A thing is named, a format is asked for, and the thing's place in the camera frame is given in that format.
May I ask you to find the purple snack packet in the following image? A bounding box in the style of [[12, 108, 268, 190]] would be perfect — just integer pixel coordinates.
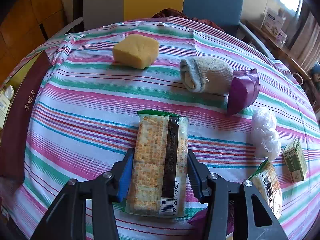
[[227, 69, 260, 115], [187, 209, 207, 234]]

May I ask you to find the gold tin box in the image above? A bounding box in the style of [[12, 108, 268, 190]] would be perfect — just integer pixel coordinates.
[[1, 50, 52, 185]]

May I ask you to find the tricolour fabric chair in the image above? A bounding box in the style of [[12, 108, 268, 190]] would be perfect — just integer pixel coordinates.
[[73, 0, 273, 59]]

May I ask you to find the wooden side table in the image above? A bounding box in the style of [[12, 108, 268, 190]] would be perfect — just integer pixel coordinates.
[[245, 20, 319, 113]]

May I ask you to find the white plastic bag ball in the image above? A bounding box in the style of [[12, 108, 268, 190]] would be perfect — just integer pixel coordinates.
[[251, 107, 281, 160]]

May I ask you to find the green medicine box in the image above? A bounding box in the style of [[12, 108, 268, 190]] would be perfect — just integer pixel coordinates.
[[282, 139, 308, 183]]

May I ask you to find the dark red garment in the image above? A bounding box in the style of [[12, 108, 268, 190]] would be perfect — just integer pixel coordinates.
[[152, 8, 224, 32]]

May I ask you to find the white tea box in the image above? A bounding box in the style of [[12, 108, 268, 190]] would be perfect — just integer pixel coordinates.
[[0, 90, 11, 130]]

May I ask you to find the striped bed cover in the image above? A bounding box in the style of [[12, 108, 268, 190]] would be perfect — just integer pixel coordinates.
[[1, 17, 319, 239]]

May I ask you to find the rolled beige sock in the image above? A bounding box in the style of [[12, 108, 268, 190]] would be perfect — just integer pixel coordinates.
[[180, 56, 233, 95]]

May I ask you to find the long cracker packet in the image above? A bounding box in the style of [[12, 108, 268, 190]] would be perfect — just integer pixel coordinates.
[[125, 109, 188, 217]]

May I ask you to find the wooden wardrobe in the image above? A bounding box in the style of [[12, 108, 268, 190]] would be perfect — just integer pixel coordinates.
[[1, 0, 67, 82]]

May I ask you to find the white purple carton box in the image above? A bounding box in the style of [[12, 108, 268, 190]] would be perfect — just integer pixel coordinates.
[[261, 8, 286, 38]]

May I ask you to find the yellow sponge block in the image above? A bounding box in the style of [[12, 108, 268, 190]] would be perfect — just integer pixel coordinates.
[[112, 34, 159, 69]]

